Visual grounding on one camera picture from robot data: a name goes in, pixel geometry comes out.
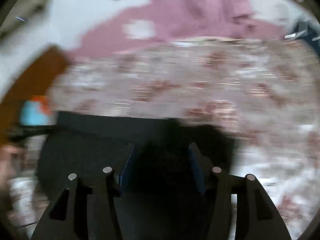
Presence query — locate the black padded jacket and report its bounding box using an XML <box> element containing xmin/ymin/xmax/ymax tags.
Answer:
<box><xmin>37</xmin><ymin>112</ymin><xmax>235</xmax><ymax>239</ymax></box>

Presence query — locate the person's left hand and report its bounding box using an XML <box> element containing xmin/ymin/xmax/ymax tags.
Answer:
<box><xmin>1</xmin><ymin>145</ymin><xmax>24</xmax><ymax>206</ymax></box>

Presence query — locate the orange blue brown pillow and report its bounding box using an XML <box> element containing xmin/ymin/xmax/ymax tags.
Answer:
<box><xmin>19</xmin><ymin>95</ymin><xmax>55</xmax><ymax>126</ymax></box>

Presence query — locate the brown wooden headboard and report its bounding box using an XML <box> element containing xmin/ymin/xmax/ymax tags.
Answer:
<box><xmin>1</xmin><ymin>46</ymin><xmax>69</xmax><ymax>141</ymax></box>

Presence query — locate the floral bed cover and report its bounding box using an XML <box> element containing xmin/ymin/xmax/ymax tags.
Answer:
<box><xmin>7</xmin><ymin>38</ymin><xmax>320</xmax><ymax>240</ymax></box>

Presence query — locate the pink curtain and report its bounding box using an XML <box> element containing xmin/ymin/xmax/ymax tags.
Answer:
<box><xmin>147</xmin><ymin>0</ymin><xmax>253</xmax><ymax>40</ymax></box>

